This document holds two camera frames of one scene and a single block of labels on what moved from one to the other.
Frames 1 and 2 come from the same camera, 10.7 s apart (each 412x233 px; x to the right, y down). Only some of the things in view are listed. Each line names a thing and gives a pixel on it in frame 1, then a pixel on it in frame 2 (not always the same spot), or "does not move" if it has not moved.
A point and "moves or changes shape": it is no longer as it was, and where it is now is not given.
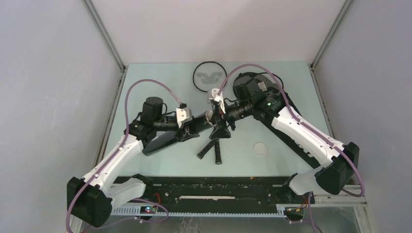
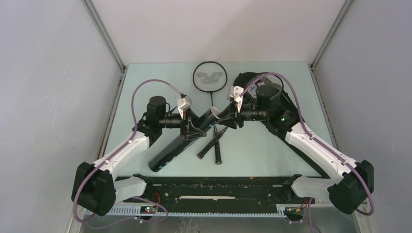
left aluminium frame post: [108, 38] does not move
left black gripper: [187, 134] does not move
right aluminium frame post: [331, 34] does not move
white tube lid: [260, 149] moves or changes shape
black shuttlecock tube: [203, 122] -> [179, 146]
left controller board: [149, 209] does not move
